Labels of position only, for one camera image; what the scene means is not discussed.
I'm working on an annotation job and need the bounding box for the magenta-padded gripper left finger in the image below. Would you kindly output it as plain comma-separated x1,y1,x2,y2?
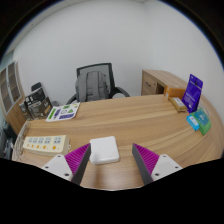
41,143,92,186

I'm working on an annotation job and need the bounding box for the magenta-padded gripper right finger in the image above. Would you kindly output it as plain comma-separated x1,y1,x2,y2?
131,143,184,186

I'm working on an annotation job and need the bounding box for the white charger block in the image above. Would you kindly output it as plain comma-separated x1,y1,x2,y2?
88,135,121,166

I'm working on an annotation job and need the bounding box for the cream power strip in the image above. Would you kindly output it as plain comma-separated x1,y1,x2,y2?
22,134,72,157

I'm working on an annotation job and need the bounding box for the small blue box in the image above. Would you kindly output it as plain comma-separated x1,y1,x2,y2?
185,113,201,132

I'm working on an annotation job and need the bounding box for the printed paper sheet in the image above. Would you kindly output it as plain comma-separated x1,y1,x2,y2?
45,102,81,123

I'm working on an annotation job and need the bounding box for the black sofa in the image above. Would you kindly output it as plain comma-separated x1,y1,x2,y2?
0,121,16,161

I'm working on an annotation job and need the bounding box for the small green box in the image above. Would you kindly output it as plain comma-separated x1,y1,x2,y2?
194,108,213,136

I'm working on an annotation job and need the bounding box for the large black printed box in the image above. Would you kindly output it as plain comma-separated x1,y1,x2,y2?
27,96,54,120

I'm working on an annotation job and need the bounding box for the small tan box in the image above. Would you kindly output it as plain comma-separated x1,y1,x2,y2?
168,96,188,113

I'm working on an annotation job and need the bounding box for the orange box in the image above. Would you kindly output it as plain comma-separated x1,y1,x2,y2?
163,85,186,100

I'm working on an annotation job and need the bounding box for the small black printed box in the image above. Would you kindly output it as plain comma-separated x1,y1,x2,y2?
23,87,47,104

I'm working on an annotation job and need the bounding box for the purple standing sign card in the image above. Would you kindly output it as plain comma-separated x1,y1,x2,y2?
181,73,204,114

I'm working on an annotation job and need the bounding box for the wooden glass-door cabinet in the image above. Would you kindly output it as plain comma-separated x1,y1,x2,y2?
0,60,28,134

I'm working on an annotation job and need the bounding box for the wooden side desk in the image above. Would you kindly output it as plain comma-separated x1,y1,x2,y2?
141,69,188,98

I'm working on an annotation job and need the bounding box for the grey backpack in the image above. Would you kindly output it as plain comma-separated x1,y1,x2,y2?
75,70,111,103

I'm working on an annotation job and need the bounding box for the black mesh office chair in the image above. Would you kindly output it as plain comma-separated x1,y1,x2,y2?
65,62,131,105

